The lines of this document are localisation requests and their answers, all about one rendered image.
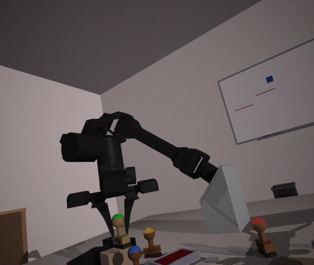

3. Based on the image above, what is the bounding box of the tan box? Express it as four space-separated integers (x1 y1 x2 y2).
100 247 133 265

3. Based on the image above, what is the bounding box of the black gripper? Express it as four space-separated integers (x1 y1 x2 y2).
67 159 159 237

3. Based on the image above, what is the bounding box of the wooden hand stamp with red top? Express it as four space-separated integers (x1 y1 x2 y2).
251 218 277 258

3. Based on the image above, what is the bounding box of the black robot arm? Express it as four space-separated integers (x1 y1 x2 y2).
60 111 218 195

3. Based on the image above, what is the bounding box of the grey flat bar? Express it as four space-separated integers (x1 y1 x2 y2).
192 248 252 256

